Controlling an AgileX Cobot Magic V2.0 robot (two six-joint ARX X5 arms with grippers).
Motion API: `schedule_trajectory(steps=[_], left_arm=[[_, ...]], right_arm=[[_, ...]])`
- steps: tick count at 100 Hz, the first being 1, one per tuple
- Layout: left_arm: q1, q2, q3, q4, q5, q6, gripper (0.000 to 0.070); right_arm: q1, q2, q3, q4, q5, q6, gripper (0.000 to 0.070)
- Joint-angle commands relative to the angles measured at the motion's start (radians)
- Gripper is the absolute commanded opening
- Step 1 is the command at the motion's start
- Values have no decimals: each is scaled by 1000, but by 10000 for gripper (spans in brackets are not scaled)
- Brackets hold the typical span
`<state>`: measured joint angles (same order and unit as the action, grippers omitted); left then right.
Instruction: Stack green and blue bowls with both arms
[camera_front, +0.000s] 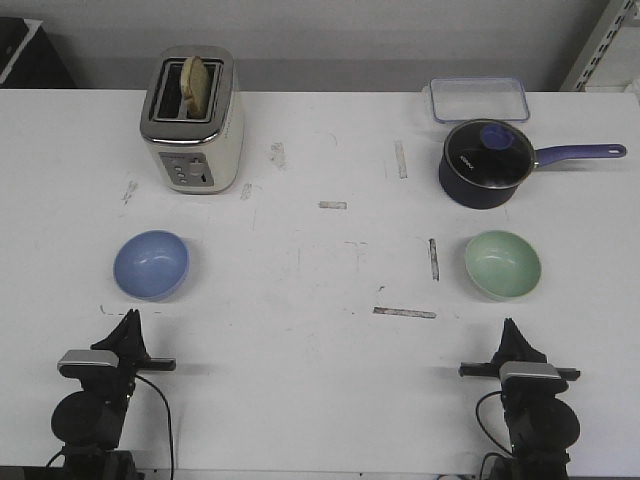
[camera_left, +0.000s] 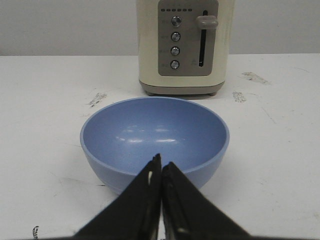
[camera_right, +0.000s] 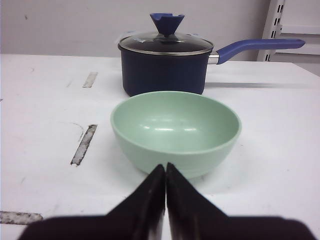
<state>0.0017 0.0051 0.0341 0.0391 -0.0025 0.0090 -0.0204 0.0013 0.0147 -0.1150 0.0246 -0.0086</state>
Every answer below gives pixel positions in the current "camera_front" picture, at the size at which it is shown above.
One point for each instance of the cream and silver toaster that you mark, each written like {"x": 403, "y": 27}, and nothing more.
{"x": 194, "y": 156}

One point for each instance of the green bowl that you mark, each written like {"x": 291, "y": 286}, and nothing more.
{"x": 502, "y": 264}

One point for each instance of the glass pot lid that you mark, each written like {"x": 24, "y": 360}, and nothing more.
{"x": 489, "y": 153}

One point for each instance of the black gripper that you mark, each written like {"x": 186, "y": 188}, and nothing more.
{"x": 513, "y": 343}
{"x": 122, "y": 362}

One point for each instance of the dark blue saucepan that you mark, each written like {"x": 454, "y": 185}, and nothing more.
{"x": 482, "y": 198}

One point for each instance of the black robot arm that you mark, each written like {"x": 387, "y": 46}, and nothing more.
{"x": 540, "y": 426}
{"x": 89, "y": 422}

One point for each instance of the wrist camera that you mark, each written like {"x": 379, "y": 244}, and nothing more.
{"x": 81, "y": 364}
{"x": 527, "y": 370}

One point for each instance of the clear plastic food container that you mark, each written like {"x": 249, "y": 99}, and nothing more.
{"x": 457, "y": 99}

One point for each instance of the bread slice in toaster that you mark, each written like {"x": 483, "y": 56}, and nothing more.
{"x": 194, "y": 86}

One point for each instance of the black box in background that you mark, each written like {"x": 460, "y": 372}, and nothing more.
{"x": 29, "y": 59}

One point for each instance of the white metal shelf upright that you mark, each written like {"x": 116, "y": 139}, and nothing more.
{"x": 609, "y": 60}

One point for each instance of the blue bowl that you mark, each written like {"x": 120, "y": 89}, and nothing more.
{"x": 151, "y": 265}

